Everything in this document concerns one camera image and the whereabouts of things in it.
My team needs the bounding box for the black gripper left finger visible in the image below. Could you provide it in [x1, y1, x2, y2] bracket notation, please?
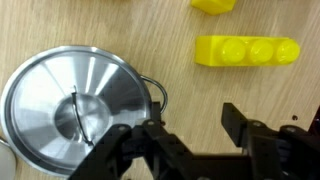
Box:
[68, 101, 198, 180]

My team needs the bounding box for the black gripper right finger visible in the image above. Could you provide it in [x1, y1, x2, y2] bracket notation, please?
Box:
[221, 102, 320, 180]

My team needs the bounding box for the long yellow toy block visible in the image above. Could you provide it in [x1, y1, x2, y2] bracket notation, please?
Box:
[194, 34, 301, 68]

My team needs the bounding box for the small yellow toy block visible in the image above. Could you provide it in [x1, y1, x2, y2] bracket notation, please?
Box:
[190, 0, 238, 16]

